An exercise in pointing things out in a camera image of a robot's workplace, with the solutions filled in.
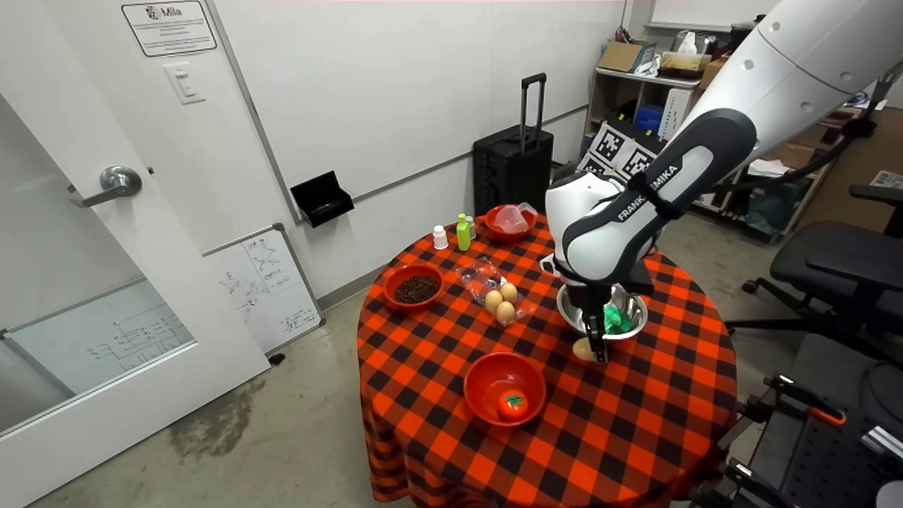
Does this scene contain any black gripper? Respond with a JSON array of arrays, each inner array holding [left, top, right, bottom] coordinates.
[[567, 286, 613, 362]]

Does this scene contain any green toy broccoli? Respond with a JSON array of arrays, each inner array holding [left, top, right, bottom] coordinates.
[[605, 304, 634, 334]]

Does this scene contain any beige egg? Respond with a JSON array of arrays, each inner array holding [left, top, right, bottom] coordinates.
[[572, 335, 598, 362]]

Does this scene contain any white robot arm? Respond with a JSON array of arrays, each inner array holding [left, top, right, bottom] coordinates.
[[545, 0, 903, 355]]

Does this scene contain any silver metal basin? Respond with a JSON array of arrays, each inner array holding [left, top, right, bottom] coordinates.
[[557, 286, 650, 341]]

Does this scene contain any clear egg carton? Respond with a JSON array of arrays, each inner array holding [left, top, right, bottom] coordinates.
[[461, 260, 537, 328]]

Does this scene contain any red bowl with tomato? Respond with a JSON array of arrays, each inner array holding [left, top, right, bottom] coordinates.
[[462, 353, 548, 430]]

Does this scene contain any orange toy tomato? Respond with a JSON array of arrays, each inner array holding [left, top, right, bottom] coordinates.
[[496, 390, 531, 420]]

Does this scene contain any red black plaid tablecloth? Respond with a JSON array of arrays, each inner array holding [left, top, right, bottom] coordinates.
[[356, 225, 736, 508]]

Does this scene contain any red bowl with plastic bag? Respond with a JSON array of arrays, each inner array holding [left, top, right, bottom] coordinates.
[[482, 204, 537, 243]]

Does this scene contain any green plastic bottle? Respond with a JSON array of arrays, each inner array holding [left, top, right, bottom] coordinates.
[[454, 214, 474, 250]]

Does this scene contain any small white bottle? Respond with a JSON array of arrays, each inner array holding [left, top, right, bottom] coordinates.
[[433, 225, 448, 250]]

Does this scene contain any fiducial marker board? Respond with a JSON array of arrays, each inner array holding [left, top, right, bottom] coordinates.
[[575, 122, 667, 187]]

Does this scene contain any black rolling suitcase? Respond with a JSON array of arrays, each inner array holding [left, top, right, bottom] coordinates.
[[472, 108, 553, 214]]

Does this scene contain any red bowl with dark contents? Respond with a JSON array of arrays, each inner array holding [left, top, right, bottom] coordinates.
[[383, 263, 444, 310]]

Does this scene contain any wooden storage shelf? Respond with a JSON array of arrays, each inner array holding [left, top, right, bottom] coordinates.
[[585, 36, 863, 238]]

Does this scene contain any black office chair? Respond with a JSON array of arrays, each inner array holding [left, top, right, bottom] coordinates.
[[729, 187, 903, 363]]

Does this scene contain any small whiteboard on floor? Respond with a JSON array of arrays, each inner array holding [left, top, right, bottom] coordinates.
[[207, 222, 321, 353]]

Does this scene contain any white door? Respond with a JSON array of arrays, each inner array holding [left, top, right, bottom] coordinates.
[[0, 0, 265, 508]]

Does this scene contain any door notice sign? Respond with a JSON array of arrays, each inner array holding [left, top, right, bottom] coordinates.
[[122, 0, 218, 56]]

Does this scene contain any silver door handle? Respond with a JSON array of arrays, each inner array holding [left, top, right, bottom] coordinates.
[[69, 167, 142, 209]]

